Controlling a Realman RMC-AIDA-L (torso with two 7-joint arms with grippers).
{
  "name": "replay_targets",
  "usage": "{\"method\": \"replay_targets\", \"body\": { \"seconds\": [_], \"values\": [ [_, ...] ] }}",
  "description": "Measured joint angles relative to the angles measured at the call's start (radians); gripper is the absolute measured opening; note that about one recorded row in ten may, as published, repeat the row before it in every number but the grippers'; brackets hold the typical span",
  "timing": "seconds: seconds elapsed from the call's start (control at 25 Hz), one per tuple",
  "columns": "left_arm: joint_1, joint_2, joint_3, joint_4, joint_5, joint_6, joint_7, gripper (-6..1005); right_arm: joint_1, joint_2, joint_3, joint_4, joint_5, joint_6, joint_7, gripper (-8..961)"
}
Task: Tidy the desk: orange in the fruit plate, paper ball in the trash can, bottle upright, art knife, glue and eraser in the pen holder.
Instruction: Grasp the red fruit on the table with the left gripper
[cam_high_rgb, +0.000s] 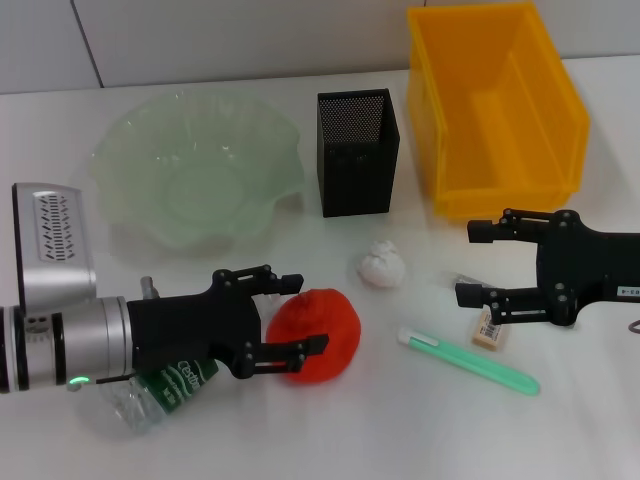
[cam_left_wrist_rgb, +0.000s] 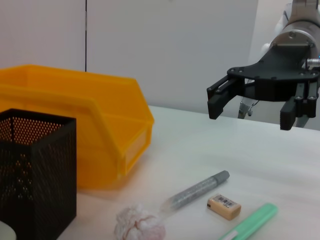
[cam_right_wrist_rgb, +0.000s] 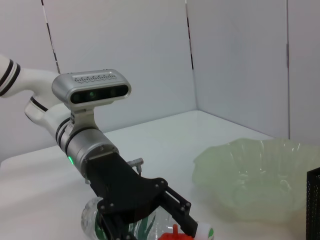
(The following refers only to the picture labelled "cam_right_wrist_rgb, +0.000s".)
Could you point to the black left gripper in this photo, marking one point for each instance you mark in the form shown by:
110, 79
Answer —
120, 185

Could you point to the clear green-label water bottle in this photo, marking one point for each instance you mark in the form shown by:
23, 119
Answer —
147, 227

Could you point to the pale green glass fruit plate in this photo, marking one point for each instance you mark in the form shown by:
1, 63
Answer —
250, 175

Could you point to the black mesh pen holder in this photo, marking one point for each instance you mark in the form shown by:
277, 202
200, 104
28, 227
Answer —
313, 205

